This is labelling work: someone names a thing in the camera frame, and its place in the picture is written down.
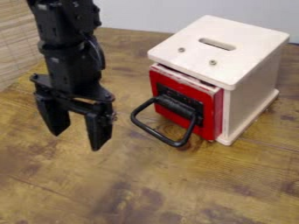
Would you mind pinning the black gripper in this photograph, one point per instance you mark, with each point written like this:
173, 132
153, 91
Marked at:
69, 88

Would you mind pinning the white wooden drawer box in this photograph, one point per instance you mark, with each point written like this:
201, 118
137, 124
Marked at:
233, 56

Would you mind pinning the black metal drawer handle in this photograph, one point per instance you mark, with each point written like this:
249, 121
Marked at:
178, 109

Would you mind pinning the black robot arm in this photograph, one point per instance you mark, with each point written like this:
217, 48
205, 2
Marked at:
65, 21

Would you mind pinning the red drawer front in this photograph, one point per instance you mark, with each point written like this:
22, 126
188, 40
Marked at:
193, 93

